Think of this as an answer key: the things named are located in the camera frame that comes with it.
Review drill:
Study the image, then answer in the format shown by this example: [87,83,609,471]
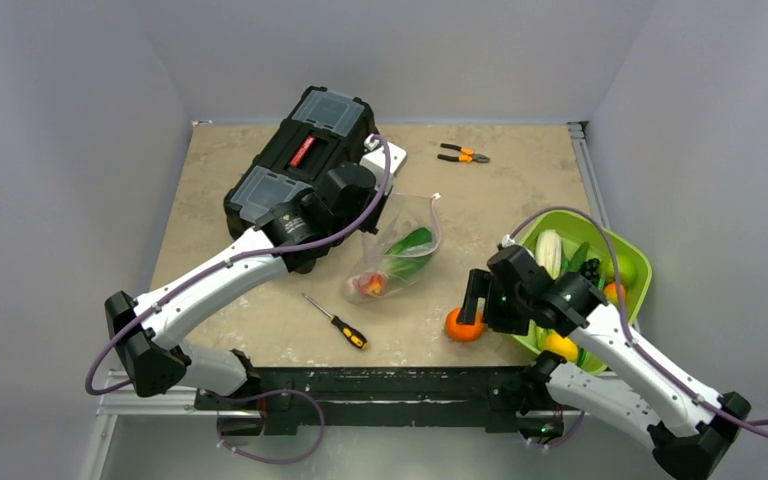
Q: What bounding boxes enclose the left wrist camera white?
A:
[359,134,409,188]

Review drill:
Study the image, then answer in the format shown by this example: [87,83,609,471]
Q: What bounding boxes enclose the orange tangerine toy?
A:
[444,307,485,343]

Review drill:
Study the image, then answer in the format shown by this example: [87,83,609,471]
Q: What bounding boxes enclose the yellow black screwdriver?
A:
[302,293,369,351]

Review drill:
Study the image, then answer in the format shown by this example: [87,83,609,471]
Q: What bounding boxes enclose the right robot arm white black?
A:
[457,245,751,479]

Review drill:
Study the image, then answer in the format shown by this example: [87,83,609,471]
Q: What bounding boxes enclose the green cucumber toy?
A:
[566,242,590,272]

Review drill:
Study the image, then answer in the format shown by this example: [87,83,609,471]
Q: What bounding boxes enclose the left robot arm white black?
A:
[104,164,395,409]

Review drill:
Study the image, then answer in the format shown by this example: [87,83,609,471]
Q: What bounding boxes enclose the black grapes toy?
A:
[578,258,601,285]

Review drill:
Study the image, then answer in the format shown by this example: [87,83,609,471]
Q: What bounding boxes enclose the red apple toy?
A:
[355,272,387,298]

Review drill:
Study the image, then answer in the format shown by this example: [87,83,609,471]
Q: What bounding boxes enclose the orange mango toy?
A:
[602,282,628,306]

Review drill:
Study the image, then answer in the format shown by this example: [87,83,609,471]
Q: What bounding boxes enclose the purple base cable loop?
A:
[215,386,327,466]

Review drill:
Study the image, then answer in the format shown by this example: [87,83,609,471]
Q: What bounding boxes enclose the orange black pliers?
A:
[436,143,490,164]

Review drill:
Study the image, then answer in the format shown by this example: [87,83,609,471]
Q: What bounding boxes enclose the green plastic basin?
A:
[503,209,654,376]

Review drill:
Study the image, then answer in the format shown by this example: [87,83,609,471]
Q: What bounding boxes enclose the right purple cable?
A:
[509,205,768,446]

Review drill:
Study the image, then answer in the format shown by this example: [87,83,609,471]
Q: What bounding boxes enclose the black toolbox red handle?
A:
[223,86,378,247]

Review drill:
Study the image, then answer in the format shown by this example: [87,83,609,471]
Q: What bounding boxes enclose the green apple toy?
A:
[605,254,637,287]

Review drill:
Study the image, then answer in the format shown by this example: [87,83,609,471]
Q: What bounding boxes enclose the yellow bell pepper toy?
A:
[541,331,580,363]

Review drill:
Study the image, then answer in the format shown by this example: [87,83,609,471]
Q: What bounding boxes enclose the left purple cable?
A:
[85,133,393,397]

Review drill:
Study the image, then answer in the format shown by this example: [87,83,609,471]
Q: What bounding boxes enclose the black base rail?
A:
[194,366,576,442]

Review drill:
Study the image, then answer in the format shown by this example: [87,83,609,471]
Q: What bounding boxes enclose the clear zip top bag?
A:
[341,193,443,304]

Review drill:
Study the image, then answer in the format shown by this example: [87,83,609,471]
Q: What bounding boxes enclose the green bok choy toy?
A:
[381,227,437,283]

